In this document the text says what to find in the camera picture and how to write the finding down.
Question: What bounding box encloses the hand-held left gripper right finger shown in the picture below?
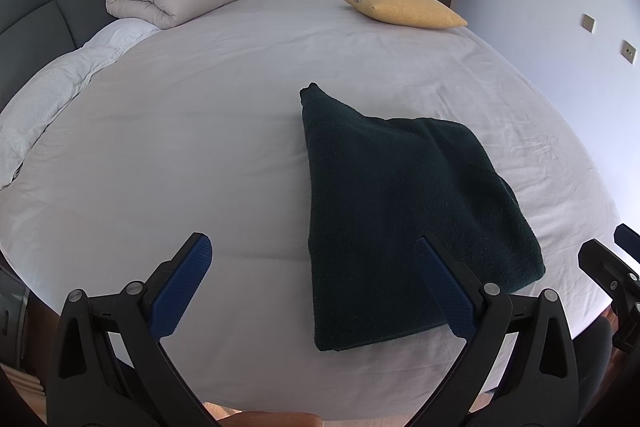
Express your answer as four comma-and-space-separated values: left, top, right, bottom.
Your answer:
414, 234, 581, 427

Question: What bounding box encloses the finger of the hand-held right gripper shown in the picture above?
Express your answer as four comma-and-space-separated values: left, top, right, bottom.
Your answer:
614, 223, 640, 264
578, 238, 640, 303

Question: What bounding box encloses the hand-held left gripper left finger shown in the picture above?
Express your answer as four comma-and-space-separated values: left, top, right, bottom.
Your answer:
47, 232, 213, 427

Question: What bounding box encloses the dark green sweater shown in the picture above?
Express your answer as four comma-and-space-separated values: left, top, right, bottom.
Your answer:
299, 82, 546, 352

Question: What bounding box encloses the bed with white sheet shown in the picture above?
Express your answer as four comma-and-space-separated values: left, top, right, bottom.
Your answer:
0, 0, 628, 423

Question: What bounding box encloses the white pillow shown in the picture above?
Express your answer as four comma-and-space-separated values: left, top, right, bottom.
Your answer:
0, 18, 161, 190

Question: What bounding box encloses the yellow pillow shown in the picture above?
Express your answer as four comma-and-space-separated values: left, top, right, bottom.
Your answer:
338, 0, 468, 29

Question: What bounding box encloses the grey padded headboard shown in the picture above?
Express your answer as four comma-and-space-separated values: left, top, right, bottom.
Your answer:
0, 0, 133, 115

